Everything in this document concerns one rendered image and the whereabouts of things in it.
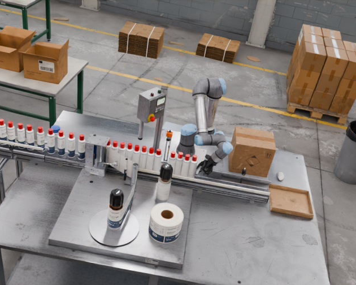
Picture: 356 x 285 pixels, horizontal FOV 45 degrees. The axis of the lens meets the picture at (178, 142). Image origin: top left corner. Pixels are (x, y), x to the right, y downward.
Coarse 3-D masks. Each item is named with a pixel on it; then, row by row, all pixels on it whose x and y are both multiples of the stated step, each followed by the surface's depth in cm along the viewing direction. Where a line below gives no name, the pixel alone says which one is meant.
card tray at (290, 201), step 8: (272, 184) 324; (272, 192) 322; (280, 192) 323; (288, 192) 324; (296, 192) 326; (304, 192) 325; (272, 200) 314; (280, 200) 315; (288, 200) 317; (296, 200) 318; (304, 200) 319; (272, 208) 304; (280, 208) 303; (288, 208) 310; (296, 208) 311; (304, 208) 312; (304, 216) 304; (312, 216) 303
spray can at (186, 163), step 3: (186, 156) 301; (189, 156) 301; (183, 159) 304; (186, 159) 302; (189, 159) 304; (183, 162) 304; (186, 162) 302; (189, 162) 304; (183, 165) 305; (186, 165) 304; (183, 168) 306; (186, 168) 305; (183, 171) 308; (186, 171) 308; (180, 174) 312; (183, 174) 309; (186, 174) 309
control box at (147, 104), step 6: (150, 90) 289; (156, 90) 290; (144, 96) 282; (156, 96) 284; (162, 96) 288; (138, 102) 287; (144, 102) 283; (150, 102) 281; (156, 102) 286; (138, 108) 289; (144, 108) 286; (150, 108) 284; (138, 114) 292; (144, 114) 288; (150, 114) 288; (156, 114) 293; (162, 114) 299; (144, 120) 290; (150, 120) 291
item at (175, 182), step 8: (48, 160) 313; (56, 160) 312; (64, 160) 311; (112, 168) 311; (128, 176) 312; (144, 176) 311; (152, 176) 310; (176, 184) 312; (184, 184) 311; (192, 184) 310; (200, 184) 310; (216, 192) 311; (224, 192) 310; (232, 192) 309; (240, 192) 309; (256, 200) 311; (264, 200) 310
